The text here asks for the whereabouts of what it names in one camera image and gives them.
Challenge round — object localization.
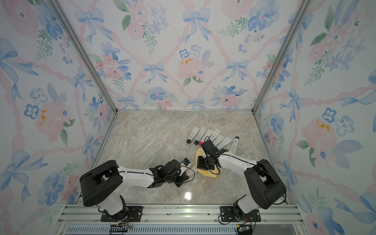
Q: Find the yellow cleaning cloth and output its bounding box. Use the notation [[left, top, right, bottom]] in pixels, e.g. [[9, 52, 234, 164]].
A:
[[195, 148, 220, 178]]

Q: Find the teal cap toothpaste tube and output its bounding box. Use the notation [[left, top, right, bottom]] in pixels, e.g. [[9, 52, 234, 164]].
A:
[[213, 135, 225, 146], [217, 137, 233, 149]]

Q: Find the teal cap toothpaste tube back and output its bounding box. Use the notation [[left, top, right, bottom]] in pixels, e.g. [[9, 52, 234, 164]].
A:
[[213, 135, 225, 146]]

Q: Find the pink cap toothpaste tube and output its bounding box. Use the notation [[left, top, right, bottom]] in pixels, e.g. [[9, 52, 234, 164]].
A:
[[199, 129, 213, 146], [185, 168, 195, 179]]

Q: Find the dark green cap toothpaste tube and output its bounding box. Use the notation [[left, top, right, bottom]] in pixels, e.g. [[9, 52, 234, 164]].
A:
[[210, 129, 222, 142]]

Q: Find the black cap toothpaste tube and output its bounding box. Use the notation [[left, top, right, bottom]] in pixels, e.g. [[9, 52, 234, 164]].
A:
[[194, 127, 207, 145]]

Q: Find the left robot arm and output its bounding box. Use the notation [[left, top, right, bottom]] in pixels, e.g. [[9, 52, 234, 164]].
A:
[[79, 160, 190, 221]]

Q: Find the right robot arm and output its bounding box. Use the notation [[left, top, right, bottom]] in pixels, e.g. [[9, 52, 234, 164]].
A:
[[195, 148, 287, 221]]

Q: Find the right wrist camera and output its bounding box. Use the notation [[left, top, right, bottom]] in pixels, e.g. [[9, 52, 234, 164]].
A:
[[201, 139, 218, 155]]

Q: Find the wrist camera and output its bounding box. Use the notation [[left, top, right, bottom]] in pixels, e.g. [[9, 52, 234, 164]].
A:
[[181, 158, 191, 166], [201, 139, 218, 155]]

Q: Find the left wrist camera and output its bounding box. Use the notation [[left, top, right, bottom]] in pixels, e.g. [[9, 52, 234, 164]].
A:
[[181, 158, 191, 166]]

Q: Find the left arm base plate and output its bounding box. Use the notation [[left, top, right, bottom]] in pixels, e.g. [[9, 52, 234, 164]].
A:
[[100, 206, 144, 222]]

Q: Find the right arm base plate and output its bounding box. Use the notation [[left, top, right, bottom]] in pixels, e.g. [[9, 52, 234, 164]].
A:
[[219, 206, 261, 223]]

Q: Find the aluminium front rail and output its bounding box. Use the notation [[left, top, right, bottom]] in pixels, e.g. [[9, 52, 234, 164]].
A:
[[52, 204, 308, 235]]

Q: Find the left aluminium frame post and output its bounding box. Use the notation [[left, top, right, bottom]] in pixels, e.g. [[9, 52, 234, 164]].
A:
[[47, 0, 118, 114]]

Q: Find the aluminium frame post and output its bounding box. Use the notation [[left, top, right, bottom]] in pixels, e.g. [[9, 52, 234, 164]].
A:
[[252, 0, 311, 116], [47, 0, 118, 114]]

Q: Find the right aluminium frame post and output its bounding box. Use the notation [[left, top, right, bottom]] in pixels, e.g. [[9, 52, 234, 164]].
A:
[[252, 0, 311, 116]]

